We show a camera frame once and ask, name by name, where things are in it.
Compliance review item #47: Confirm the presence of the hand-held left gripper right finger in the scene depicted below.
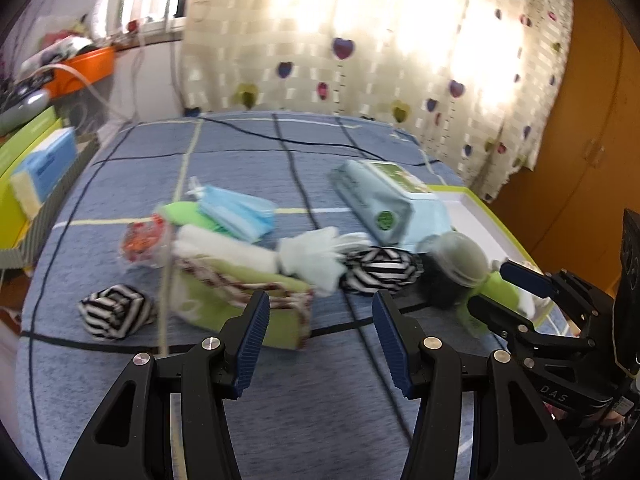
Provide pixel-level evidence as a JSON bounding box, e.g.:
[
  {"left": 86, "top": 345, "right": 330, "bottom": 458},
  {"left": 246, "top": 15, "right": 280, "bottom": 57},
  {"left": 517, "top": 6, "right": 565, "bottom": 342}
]
[{"left": 372, "top": 289, "right": 583, "bottom": 480}]

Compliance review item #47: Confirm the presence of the green pouch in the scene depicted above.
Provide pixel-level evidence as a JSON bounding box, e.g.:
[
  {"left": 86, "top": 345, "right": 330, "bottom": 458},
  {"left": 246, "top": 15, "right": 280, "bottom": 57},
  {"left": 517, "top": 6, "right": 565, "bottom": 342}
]
[{"left": 157, "top": 201, "right": 226, "bottom": 233}]

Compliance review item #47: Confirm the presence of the blue checked bed blanket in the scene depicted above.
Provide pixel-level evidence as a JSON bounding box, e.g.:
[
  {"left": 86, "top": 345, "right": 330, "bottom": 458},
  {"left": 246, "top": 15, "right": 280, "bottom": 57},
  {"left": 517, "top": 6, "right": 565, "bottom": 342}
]
[{"left": 15, "top": 110, "right": 551, "bottom": 480}]

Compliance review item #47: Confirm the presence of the person's right hand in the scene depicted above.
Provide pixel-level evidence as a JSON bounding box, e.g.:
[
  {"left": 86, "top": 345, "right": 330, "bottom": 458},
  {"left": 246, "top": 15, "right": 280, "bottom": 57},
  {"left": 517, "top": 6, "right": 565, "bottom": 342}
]
[{"left": 597, "top": 405, "right": 638, "bottom": 428}]

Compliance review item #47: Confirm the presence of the green white tray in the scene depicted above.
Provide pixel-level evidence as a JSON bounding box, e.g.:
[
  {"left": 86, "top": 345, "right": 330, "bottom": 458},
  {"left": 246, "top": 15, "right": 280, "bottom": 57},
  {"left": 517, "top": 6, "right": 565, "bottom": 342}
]
[{"left": 427, "top": 185, "right": 551, "bottom": 331}]

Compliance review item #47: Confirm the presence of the blue face masks bundle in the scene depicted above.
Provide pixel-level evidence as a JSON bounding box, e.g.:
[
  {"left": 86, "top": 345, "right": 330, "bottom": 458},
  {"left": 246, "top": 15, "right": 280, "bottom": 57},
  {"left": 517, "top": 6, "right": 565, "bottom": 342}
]
[{"left": 187, "top": 177, "right": 278, "bottom": 241}]

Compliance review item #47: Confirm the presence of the olive green flat box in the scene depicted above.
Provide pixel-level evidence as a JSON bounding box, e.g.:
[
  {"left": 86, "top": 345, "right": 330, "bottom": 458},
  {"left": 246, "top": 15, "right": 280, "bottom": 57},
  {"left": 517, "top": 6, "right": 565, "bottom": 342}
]
[{"left": 0, "top": 105, "right": 56, "bottom": 171}]

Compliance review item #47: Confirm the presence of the light blue soft pack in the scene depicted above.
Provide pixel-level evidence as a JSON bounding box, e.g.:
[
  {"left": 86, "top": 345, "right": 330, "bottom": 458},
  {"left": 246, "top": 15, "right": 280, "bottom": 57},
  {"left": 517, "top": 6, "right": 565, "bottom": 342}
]
[{"left": 400, "top": 200, "right": 453, "bottom": 253}]

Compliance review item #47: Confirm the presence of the white tube cable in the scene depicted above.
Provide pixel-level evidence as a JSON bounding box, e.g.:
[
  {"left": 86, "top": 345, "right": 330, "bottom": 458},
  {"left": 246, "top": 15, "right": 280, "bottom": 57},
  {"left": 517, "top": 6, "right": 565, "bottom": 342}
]
[{"left": 42, "top": 62, "right": 131, "bottom": 123}]

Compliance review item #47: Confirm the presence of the black fuzzy item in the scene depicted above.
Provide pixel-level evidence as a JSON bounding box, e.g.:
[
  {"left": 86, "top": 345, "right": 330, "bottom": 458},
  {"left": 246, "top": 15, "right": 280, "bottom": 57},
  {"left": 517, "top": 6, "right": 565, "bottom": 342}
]
[{"left": 417, "top": 255, "right": 468, "bottom": 311}]

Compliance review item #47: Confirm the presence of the grey oval speaker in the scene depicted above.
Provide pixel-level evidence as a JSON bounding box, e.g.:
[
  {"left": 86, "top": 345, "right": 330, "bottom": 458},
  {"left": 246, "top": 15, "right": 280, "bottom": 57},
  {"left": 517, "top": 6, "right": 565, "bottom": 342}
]
[{"left": 0, "top": 87, "right": 53, "bottom": 133}]

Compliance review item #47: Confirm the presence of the person's right forearm plaid sleeve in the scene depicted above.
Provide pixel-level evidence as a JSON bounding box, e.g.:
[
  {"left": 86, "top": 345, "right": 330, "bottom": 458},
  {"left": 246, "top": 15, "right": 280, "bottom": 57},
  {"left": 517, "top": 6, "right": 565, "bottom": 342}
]
[{"left": 560, "top": 415, "right": 640, "bottom": 480}]

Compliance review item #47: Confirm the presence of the lime green jar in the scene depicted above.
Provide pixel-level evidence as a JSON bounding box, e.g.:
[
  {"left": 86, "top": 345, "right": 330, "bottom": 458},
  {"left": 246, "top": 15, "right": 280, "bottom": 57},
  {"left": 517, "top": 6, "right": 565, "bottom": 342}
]
[{"left": 452, "top": 270, "right": 551, "bottom": 338}]

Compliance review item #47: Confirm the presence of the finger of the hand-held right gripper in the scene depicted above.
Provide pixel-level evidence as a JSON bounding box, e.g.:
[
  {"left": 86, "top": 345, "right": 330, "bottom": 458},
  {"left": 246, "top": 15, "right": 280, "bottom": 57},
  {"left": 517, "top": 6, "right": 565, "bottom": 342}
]
[
  {"left": 467, "top": 295, "right": 598, "bottom": 362},
  {"left": 500, "top": 259, "right": 608, "bottom": 331}
]

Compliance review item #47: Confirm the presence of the white waffle towel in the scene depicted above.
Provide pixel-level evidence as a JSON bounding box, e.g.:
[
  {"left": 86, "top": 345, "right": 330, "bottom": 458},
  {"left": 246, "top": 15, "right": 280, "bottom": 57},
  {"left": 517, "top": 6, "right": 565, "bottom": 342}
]
[{"left": 172, "top": 225, "right": 281, "bottom": 273}]

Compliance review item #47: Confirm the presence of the wooden wardrobe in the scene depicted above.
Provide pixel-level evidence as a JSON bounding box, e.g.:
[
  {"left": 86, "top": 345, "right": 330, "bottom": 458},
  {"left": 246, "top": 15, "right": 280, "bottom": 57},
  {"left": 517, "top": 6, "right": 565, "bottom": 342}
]
[{"left": 492, "top": 0, "right": 640, "bottom": 296}]

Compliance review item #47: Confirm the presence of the grey striped storage box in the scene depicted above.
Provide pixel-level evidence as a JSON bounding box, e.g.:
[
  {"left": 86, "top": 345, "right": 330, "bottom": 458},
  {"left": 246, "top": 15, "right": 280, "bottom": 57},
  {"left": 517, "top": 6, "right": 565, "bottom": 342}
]
[{"left": 0, "top": 137, "right": 101, "bottom": 273}]

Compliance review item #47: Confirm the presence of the heart print curtain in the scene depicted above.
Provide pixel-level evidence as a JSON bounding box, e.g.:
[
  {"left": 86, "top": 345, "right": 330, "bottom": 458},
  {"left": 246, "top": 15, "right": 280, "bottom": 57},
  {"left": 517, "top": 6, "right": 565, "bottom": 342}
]
[{"left": 180, "top": 0, "right": 576, "bottom": 203}]

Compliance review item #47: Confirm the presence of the black white striped sock ball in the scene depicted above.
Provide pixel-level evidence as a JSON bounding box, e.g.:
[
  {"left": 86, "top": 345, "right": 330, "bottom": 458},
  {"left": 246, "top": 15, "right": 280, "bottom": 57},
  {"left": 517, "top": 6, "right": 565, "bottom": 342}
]
[
  {"left": 77, "top": 284, "right": 158, "bottom": 343},
  {"left": 340, "top": 246, "right": 426, "bottom": 296}
]

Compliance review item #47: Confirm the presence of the blue tissue pack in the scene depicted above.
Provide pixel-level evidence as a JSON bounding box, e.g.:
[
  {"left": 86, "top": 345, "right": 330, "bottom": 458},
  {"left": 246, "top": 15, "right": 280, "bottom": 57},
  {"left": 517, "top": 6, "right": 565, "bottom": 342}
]
[{"left": 10, "top": 127, "right": 78, "bottom": 221}]

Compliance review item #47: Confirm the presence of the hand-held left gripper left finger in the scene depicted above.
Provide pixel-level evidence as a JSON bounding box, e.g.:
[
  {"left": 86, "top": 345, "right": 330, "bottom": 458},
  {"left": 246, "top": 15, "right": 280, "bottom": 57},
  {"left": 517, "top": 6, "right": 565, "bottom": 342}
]
[{"left": 60, "top": 290, "right": 271, "bottom": 480}]

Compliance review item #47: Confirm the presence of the teal wet wipes pack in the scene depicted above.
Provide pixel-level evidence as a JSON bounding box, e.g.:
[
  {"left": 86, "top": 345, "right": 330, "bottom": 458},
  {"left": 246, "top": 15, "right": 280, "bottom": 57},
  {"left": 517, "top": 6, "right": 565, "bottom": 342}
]
[{"left": 327, "top": 159, "right": 441, "bottom": 248}]

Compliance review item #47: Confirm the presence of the white fuzzy cloth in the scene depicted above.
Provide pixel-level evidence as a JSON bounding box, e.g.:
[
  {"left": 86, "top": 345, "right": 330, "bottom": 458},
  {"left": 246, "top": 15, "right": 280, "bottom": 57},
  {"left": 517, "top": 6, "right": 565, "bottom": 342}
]
[{"left": 275, "top": 226, "right": 371, "bottom": 297}]

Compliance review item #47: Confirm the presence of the clear bag with red contents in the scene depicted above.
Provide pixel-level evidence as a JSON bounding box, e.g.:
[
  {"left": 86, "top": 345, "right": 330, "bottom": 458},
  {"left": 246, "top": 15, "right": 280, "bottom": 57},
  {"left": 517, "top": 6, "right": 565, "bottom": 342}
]
[{"left": 119, "top": 214, "right": 176, "bottom": 268}]

